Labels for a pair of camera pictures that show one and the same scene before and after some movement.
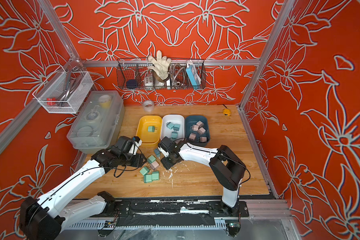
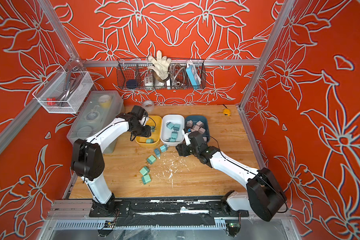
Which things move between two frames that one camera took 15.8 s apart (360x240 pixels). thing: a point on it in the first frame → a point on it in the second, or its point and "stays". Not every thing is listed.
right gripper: x=165 y=163 → x=182 y=148
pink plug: x=201 y=131 stays
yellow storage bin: x=149 y=129 stays
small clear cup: x=148 y=105 stays
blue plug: x=176 y=127 stays
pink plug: x=200 y=124 stays
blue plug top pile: x=170 y=125 stays
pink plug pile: x=154 y=165 → x=189 y=123
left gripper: x=139 y=161 → x=147 y=133
